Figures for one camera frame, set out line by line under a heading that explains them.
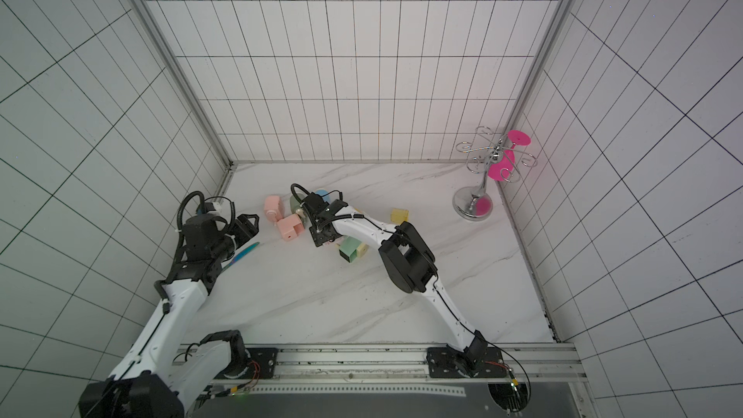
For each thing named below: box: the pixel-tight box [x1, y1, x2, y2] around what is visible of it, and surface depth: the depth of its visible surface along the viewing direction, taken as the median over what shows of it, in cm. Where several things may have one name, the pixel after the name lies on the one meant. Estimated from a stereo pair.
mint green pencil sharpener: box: [338, 236, 362, 264], surface depth 91 cm
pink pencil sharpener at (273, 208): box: [263, 195, 284, 224], surface depth 100 cm
